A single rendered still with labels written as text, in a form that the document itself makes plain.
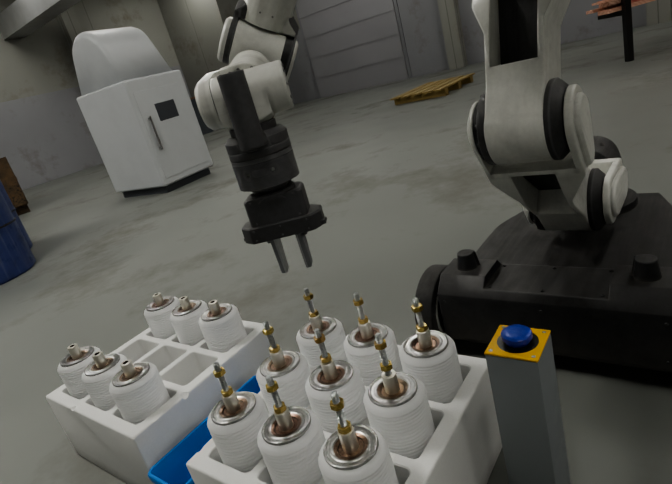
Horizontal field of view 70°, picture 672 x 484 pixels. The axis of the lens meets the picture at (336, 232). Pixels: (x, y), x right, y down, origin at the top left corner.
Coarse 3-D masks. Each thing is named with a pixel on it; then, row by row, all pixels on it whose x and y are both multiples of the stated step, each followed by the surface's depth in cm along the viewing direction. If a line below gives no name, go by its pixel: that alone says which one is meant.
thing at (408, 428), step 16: (368, 400) 72; (416, 400) 70; (368, 416) 73; (384, 416) 69; (400, 416) 69; (416, 416) 70; (384, 432) 71; (400, 432) 70; (416, 432) 70; (432, 432) 73; (400, 448) 71; (416, 448) 71
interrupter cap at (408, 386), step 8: (400, 376) 75; (408, 376) 74; (376, 384) 75; (400, 384) 74; (408, 384) 73; (416, 384) 72; (368, 392) 73; (376, 392) 73; (384, 392) 73; (400, 392) 72; (408, 392) 71; (376, 400) 71; (384, 400) 71; (392, 400) 70; (400, 400) 70; (408, 400) 70
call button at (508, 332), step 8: (504, 328) 67; (512, 328) 66; (520, 328) 66; (528, 328) 65; (504, 336) 65; (512, 336) 65; (520, 336) 64; (528, 336) 64; (512, 344) 64; (520, 344) 64
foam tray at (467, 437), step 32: (480, 384) 80; (448, 416) 75; (480, 416) 80; (448, 448) 70; (480, 448) 80; (224, 480) 75; (256, 480) 73; (320, 480) 70; (416, 480) 65; (448, 480) 70; (480, 480) 80
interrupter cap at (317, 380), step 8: (336, 360) 83; (320, 368) 83; (336, 368) 82; (344, 368) 81; (352, 368) 80; (312, 376) 81; (320, 376) 81; (344, 376) 79; (312, 384) 79; (320, 384) 78; (328, 384) 78; (336, 384) 77; (344, 384) 77
